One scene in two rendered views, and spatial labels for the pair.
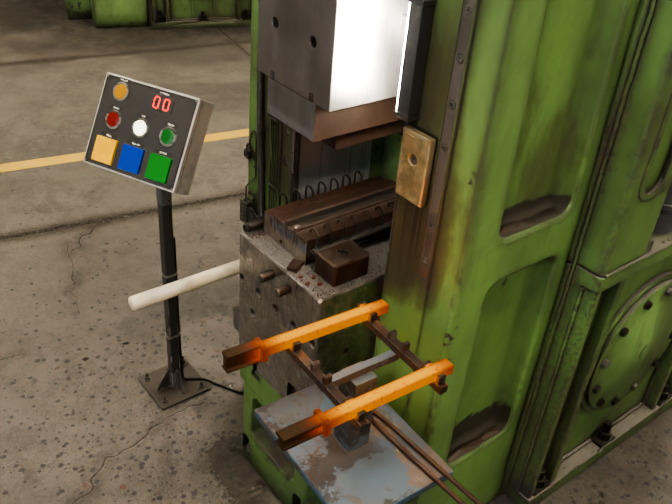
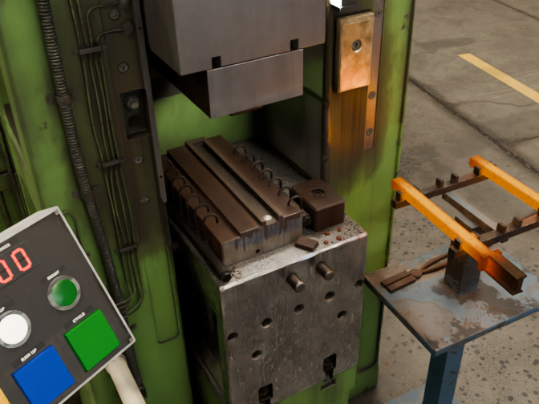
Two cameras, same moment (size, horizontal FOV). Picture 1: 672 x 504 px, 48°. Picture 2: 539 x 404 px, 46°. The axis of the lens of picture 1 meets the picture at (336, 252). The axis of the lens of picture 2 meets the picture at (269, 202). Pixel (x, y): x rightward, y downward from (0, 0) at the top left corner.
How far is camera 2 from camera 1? 1.91 m
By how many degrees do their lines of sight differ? 63
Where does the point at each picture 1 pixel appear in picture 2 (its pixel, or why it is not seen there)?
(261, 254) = (269, 275)
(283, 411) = (434, 328)
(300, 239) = (291, 218)
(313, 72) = (296, 11)
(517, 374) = not seen: hidden behind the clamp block
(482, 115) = not seen: outside the picture
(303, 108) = (282, 66)
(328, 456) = (485, 300)
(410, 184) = (357, 70)
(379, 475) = not seen: hidden behind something
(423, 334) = (371, 196)
